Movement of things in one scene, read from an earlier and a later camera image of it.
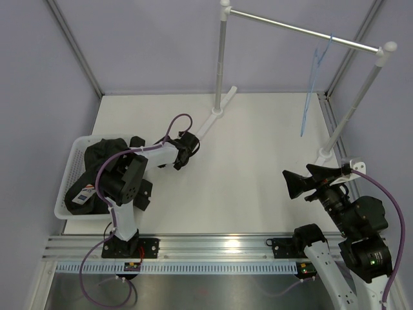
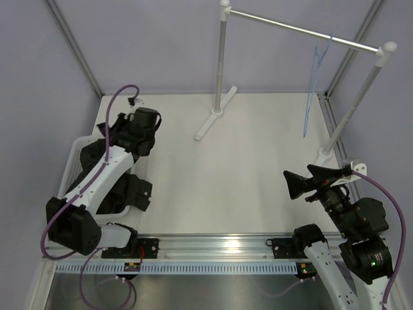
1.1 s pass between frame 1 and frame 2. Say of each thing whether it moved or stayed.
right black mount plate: stayed
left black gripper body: moved
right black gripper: stayed
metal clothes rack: stayed
